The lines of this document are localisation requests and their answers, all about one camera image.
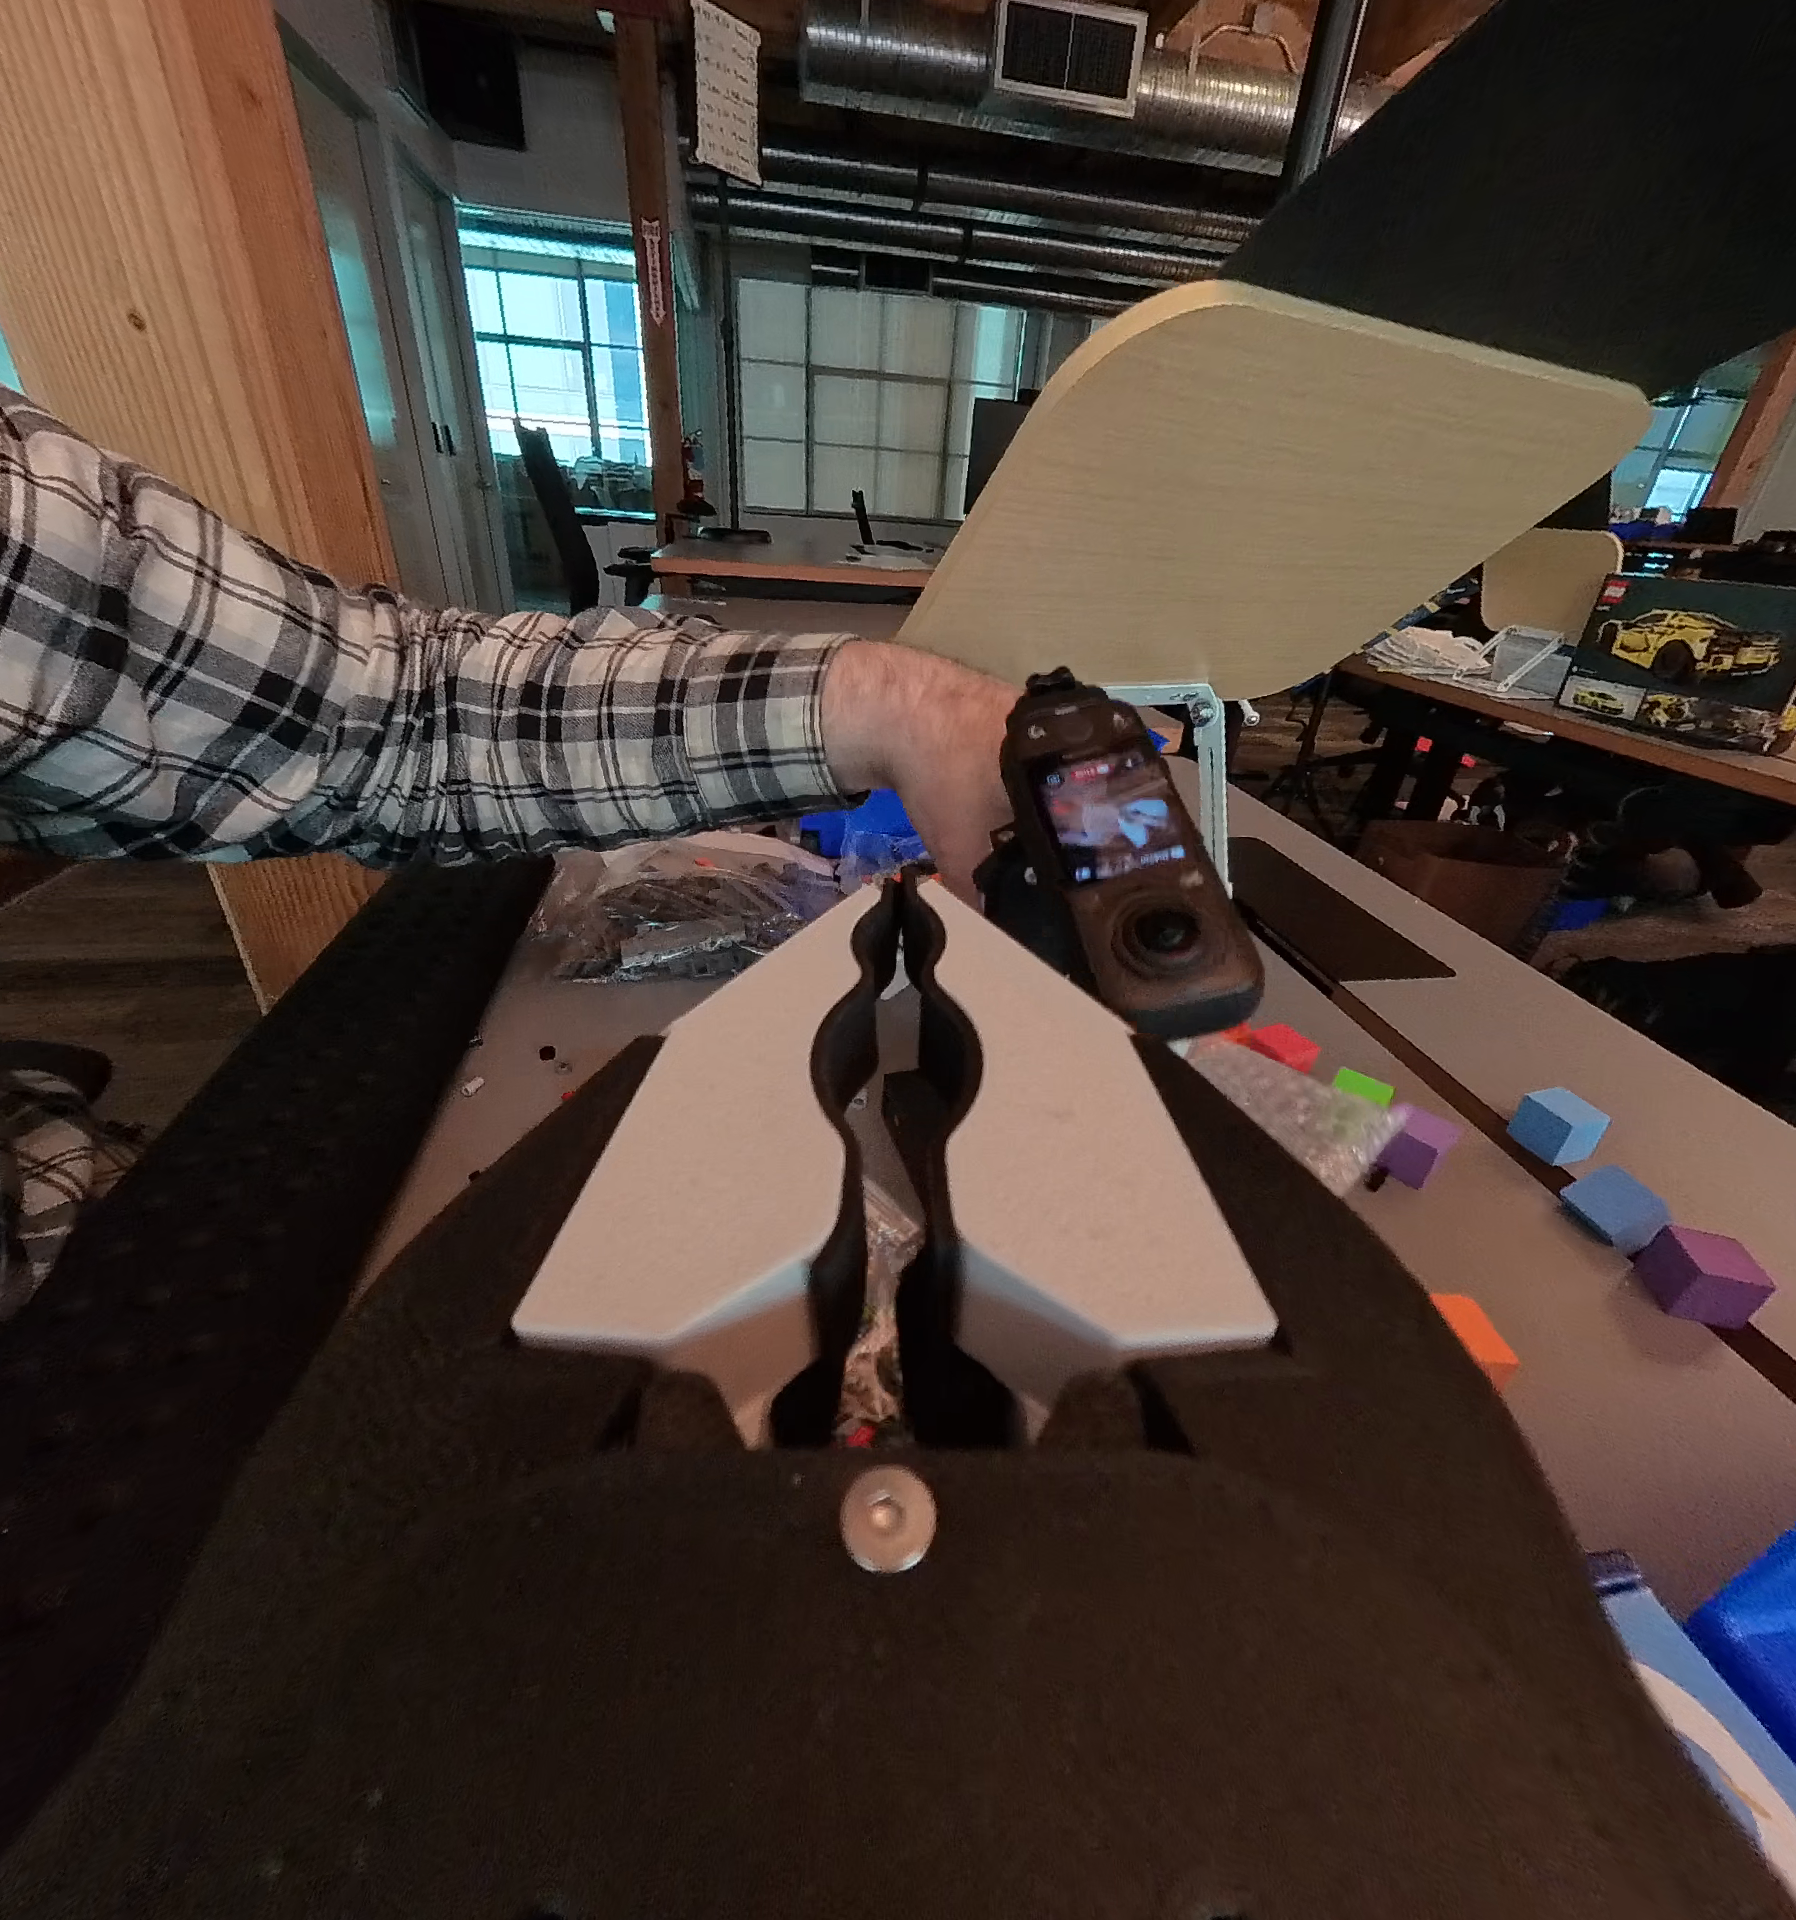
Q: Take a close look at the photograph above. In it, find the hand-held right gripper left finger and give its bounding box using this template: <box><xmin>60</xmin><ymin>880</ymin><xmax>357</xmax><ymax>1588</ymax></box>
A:
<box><xmin>512</xmin><ymin>874</ymin><xmax>907</xmax><ymax>1449</ymax></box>

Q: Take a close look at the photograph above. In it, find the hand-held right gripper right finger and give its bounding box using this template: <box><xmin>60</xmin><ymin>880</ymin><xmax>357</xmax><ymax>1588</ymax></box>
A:
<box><xmin>898</xmin><ymin>874</ymin><xmax>1280</xmax><ymax>1444</ymax></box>

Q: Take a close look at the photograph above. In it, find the shiny bag of black parts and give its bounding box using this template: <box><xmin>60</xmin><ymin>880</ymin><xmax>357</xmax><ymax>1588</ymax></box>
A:
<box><xmin>836</xmin><ymin>1035</ymin><xmax>1413</xmax><ymax>1449</ymax></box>

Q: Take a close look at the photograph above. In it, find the purple foam block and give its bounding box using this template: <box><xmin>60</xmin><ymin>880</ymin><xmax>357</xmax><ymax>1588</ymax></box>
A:
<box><xmin>1379</xmin><ymin>1108</ymin><xmax>1464</xmax><ymax>1190</ymax></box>
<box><xmin>1633</xmin><ymin>1225</ymin><xmax>1780</xmax><ymax>1332</ymax></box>

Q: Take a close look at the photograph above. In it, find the orange foam block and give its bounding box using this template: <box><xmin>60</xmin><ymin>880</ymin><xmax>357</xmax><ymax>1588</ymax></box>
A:
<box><xmin>1429</xmin><ymin>1293</ymin><xmax>1524</xmax><ymax>1397</ymax></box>

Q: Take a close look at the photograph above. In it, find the blue foam block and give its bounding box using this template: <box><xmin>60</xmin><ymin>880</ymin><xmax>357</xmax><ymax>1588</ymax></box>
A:
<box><xmin>1559</xmin><ymin>1168</ymin><xmax>1674</xmax><ymax>1255</ymax></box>
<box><xmin>1507</xmin><ymin>1086</ymin><xmax>1612</xmax><ymax>1169</ymax></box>

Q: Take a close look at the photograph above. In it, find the person's left forearm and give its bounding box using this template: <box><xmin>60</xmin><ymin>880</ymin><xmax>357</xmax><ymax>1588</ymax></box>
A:
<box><xmin>0</xmin><ymin>350</ymin><xmax>918</xmax><ymax>874</ymax></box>

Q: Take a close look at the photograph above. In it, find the long background desk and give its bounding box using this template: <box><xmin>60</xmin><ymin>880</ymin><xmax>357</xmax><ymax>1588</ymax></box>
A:
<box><xmin>1332</xmin><ymin>652</ymin><xmax>1796</xmax><ymax>824</ymax></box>

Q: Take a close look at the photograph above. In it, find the grey desk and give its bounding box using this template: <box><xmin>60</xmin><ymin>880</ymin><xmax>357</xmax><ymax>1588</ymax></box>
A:
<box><xmin>366</xmin><ymin>596</ymin><xmax>1796</xmax><ymax>1629</ymax></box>

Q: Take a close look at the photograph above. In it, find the person's left hand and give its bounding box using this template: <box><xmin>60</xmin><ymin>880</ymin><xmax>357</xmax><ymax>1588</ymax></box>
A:
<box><xmin>896</xmin><ymin>656</ymin><xmax>1027</xmax><ymax>889</ymax></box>

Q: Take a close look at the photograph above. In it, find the clear bag of mixed parts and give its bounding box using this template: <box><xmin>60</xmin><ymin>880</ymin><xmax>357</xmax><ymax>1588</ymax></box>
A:
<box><xmin>530</xmin><ymin>837</ymin><xmax>858</xmax><ymax>987</ymax></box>

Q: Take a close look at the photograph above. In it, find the brown cardboard box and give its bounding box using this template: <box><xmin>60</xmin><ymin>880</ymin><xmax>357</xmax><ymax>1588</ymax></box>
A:
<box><xmin>1356</xmin><ymin>817</ymin><xmax>1570</xmax><ymax>950</ymax></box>

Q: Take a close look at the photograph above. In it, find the dark perforated panel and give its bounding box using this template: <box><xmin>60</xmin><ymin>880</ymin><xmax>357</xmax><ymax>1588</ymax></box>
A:
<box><xmin>0</xmin><ymin>853</ymin><xmax>557</xmax><ymax>1868</ymax></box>

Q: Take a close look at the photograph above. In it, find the tan background book stand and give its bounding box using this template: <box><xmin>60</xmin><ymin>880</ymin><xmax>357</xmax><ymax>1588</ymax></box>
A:
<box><xmin>1477</xmin><ymin>528</ymin><xmax>1630</xmax><ymax>693</ymax></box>

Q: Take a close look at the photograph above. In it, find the yellow car picture box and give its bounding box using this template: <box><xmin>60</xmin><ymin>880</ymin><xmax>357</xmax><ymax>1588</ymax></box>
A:
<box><xmin>1559</xmin><ymin>573</ymin><xmax>1796</xmax><ymax>756</ymax></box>

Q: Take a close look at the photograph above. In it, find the ceiling air vent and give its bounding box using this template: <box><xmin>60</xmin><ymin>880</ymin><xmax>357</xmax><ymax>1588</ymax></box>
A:
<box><xmin>991</xmin><ymin>0</ymin><xmax>1149</xmax><ymax>121</ymax></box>

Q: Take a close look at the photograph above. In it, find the large printed instruction sheet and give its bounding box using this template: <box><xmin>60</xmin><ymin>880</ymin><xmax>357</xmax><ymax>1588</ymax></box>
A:
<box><xmin>1216</xmin><ymin>0</ymin><xmax>1796</xmax><ymax>396</ymax></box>

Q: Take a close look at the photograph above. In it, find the white hanging chart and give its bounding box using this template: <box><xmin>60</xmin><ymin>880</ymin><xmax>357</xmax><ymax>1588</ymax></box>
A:
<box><xmin>685</xmin><ymin>0</ymin><xmax>765</xmax><ymax>186</ymax></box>

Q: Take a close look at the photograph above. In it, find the dark desk cable cover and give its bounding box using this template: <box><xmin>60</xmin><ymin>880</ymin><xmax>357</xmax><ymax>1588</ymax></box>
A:
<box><xmin>1228</xmin><ymin>835</ymin><xmax>1456</xmax><ymax>987</ymax></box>

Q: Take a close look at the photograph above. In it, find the metal air duct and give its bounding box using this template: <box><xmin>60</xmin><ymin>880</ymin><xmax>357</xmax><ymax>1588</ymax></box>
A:
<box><xmin>801</xmin><ymin>0</ymin><xmax>1382</xmax><ymax>170</ymax></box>

